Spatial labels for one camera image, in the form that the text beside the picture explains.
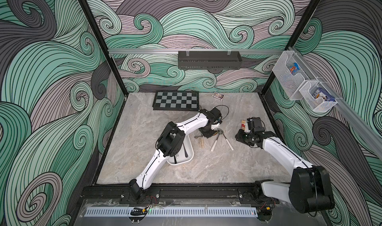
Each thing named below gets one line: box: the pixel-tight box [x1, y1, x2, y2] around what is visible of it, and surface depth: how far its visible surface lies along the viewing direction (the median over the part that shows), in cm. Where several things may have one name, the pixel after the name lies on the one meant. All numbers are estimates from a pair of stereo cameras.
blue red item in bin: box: [289, 62, 301, 75], surface depth 85 cm
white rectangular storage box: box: [166, 133, 194, 166], surface depth 88 cm
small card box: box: [211, 91, 226, 102], surface depth 120 cm
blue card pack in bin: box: [312, 87, 336, 102], surface depth 67 cm
